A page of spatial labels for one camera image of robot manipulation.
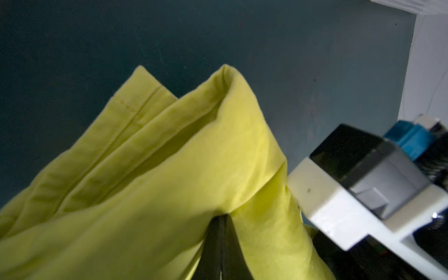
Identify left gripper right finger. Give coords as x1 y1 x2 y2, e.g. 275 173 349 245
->
222 215 253 280

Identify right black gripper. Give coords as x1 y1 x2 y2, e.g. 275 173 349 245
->
312 210 448 280

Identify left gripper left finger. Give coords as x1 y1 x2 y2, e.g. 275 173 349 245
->
191 216 224 280

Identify yellow long pants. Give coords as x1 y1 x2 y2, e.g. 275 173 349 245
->
1 65 334 280

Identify green table mat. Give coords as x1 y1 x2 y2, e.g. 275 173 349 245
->
1 1 417 209

